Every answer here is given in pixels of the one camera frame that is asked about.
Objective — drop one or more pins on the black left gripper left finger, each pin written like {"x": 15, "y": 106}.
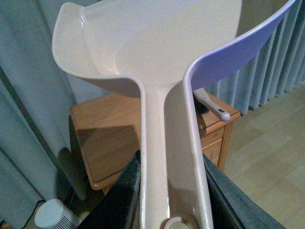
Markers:
{"x": 117, "y": 209}

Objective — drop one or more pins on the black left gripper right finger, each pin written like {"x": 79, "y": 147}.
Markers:
{"x": 231, "y": 207}

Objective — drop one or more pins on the beige hand brush black bristles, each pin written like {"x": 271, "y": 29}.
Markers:
{"x": 204, "y": 104}

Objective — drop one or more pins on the beige plastic dustpan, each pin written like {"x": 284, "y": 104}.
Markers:
{"x": 161, "y": 51}

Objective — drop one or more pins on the white cylindrical air purifier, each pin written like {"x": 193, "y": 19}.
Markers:
{"x": 53, "y": 214}

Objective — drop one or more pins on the wooden nightstand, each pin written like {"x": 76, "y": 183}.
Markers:
{"x": 107, "y": 131}

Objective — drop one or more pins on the grey-blue curtain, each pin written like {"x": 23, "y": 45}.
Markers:
{"x": 34, "y": 106}

